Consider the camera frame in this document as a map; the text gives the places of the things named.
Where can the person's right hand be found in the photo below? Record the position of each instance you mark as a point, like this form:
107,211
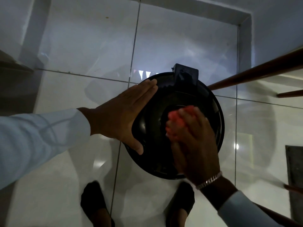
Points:
196,153

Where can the person's left hand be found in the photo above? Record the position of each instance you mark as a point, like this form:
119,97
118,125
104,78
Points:
113,118

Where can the person's left thumb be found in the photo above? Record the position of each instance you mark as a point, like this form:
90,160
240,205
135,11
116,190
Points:
136,145

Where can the person's right fingers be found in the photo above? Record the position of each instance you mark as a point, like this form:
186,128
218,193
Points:
191,120

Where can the pink cleaning cloth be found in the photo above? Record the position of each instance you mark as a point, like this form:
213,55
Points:
174,117

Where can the black round trash bin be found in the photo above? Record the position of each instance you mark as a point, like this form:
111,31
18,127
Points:
151,125

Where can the person's left forearm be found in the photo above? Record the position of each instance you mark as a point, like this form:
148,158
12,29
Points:
40,141

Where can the person's right forearm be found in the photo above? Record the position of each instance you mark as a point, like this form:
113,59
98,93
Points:
234,205

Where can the person's left black shoe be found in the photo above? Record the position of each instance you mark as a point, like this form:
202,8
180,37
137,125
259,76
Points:
93,200

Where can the person's black shoe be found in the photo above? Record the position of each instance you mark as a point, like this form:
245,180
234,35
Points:
93,200
182,198

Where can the person's right black shoe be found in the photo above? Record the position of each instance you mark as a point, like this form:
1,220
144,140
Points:
182,198

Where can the dark floor mat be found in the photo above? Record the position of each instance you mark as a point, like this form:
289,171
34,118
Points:
295,177

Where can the brown wooden furniture leg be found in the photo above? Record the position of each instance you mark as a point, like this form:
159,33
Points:
294,189
277,216

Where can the long brown wooden furniture rail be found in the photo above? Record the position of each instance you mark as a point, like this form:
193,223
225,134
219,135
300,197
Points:
258,69

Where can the short brown wooden furniture rail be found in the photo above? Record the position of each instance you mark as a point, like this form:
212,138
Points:
291,93

